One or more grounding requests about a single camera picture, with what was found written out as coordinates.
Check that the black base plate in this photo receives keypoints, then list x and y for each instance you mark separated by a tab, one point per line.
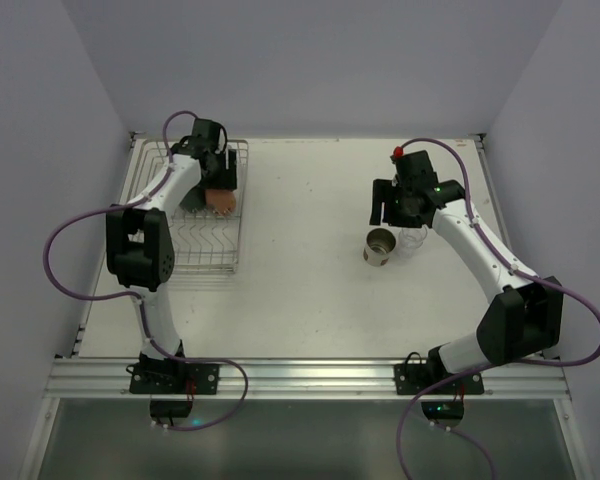
173	378
416	373

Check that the clear faceted glass cup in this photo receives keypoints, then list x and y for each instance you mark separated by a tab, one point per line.
409	241

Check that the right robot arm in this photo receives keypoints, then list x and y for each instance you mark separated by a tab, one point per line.
523	317

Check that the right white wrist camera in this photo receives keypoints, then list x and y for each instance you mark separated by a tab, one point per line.
397	157

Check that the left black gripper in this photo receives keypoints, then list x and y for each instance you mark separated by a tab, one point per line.
220	180

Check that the orange ceramic mug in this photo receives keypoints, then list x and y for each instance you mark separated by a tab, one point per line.
222	202

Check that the dark green ceramic mug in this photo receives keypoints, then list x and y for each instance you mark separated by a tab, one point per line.
194	200

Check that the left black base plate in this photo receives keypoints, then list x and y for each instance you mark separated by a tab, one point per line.
173	378

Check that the aluminium mounting rail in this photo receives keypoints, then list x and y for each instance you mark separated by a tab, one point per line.
313	379

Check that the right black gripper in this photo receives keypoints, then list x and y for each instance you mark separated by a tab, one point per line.
389	201

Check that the metal wire dish rack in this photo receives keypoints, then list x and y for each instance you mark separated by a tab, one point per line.
203	241

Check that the metal tin cup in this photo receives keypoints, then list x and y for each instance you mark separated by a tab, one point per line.
379	246

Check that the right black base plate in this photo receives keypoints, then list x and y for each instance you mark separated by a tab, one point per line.
416	373

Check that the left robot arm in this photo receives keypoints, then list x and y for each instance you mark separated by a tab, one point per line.
139	247

